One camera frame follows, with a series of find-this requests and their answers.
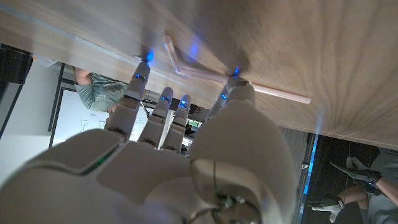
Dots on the black computer monitor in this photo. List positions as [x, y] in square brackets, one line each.
[14, 65]

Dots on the person in grey clothes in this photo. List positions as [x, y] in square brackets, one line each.
[385, 165]

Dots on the black motion capture glove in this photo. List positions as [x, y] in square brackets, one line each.
[326, 205]
[357, 174]

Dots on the whiteboard with black frame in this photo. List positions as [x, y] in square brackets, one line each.
[74, 118]

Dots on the person in green t-shirt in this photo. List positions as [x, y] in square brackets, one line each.
[99, 93]

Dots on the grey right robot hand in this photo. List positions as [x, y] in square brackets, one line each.
[155, 174]

